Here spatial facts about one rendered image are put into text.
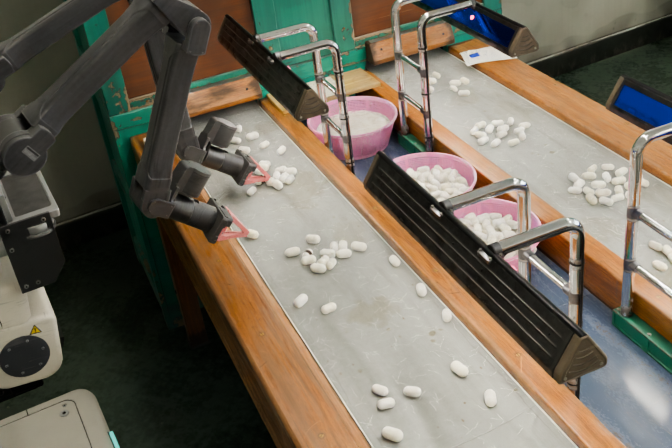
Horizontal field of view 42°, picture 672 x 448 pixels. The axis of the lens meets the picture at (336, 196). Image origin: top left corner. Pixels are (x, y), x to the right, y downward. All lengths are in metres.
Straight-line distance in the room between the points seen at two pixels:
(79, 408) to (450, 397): 1.20
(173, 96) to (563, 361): 0.90
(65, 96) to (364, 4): 1.43
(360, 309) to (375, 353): 0.14
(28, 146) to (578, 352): 0.98
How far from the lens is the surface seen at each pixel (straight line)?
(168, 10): 1.62
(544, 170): 2.30
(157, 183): 1.78
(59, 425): 2.50
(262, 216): 2.22
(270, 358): 1.74
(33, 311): 1.99
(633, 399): 1.76
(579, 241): 1.44
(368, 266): 1.98
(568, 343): 1.22
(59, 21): 2.03
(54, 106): 1.63
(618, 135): 2.42
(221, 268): 2.01
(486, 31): 2.28
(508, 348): 1.71
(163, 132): 1.74
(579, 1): 4.60
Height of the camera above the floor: 1.89
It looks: 31 degrees down
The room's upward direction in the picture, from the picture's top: 8 degrees counter-clockwise
